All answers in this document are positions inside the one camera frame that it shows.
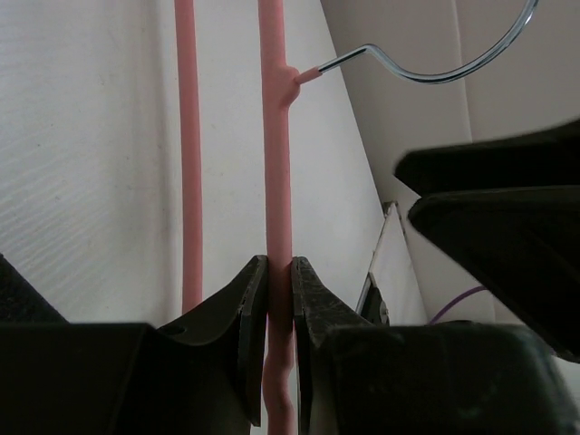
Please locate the pink hanger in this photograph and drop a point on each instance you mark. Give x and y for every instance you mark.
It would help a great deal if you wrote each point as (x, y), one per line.
(280, 87)

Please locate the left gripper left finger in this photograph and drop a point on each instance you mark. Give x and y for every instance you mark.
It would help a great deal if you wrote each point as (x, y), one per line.
(199, 374)

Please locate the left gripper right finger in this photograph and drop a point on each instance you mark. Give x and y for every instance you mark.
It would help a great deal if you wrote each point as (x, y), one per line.
(355, 377)

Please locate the black trousers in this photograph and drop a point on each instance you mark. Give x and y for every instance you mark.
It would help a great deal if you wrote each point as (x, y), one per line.
(20, 302)

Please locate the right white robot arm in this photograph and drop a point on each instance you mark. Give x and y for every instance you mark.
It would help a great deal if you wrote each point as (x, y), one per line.
(506, 210)

